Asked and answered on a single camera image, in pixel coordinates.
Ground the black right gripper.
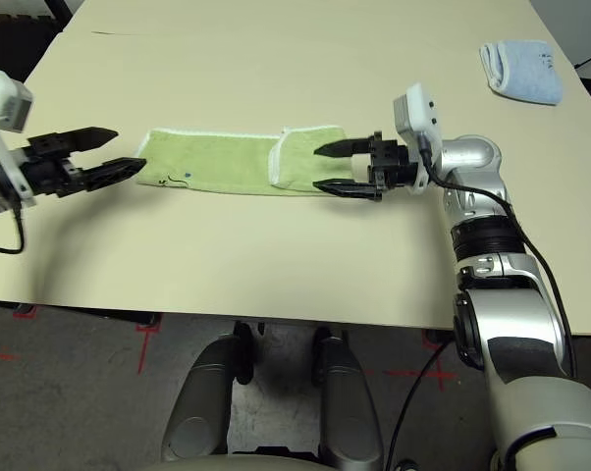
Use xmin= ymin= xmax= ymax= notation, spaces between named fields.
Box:
xmin=312 ymin=131 xmax=422 ymax=203

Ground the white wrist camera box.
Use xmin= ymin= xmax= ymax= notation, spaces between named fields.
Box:
xmin=392 ymin=82 xmax=444 ymax=191
xmin=0 ymin=66 xmax=35 ymax=206

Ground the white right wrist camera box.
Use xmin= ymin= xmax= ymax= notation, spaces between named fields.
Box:
xmin=392 ymin=82 xmax=444 ymax=191

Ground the black camera cable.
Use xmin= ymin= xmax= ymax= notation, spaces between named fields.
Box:
xmin=383 ymin=131 xmax=579 ymax=471
xmin=0 ymin=203 xmax=27 ymax=255

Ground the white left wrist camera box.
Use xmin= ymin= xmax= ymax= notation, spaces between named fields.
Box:
xmin=0 ymin=66 xmax=35 ymax=206

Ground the grey robot right leg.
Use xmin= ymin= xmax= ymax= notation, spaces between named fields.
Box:
xmin=310 ymin=326 xmax=385 ymax=471

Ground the grey robot pelvis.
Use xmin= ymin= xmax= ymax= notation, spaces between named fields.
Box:
xmin=147 ymin=450 xmax=336 ymax=471

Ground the black foam floor mat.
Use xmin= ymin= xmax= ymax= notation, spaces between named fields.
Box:
xmin=0 ymin=14 xmax=62 ymax=87

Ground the grey robot leg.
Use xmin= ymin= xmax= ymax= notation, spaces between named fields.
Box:
xmin=160 ymin=321 xmax=255 ymax=462
xmin=310 ymin=326 xmax=385 ymax=471

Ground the folded light blue towel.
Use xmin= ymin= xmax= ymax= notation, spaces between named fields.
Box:
xmin=479 ymin=39 xmax=564 ymax=107

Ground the grey robot left leg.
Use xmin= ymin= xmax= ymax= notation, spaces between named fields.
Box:
xmin=160 ymin=321 xmax=255 ymax=462

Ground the beige side table black frame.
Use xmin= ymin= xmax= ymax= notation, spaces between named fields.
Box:
xmin=48 ymin=0 xmax=75 ymax=31

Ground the black right camera cable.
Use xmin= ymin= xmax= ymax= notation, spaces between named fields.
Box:
xmin=383 ymin=131 xmax=579 ymax=471

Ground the green towel white trim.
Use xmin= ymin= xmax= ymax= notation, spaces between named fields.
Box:
xmin=136 ymin=125 xmax=349 ymax=196

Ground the black left camera cable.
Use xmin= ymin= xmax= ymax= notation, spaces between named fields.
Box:
xmin=0 ymin=203 xmax=27 ymax=255

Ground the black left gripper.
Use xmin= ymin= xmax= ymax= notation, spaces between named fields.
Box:
xmin=18 ymin=126 xmax=148 ymax=198

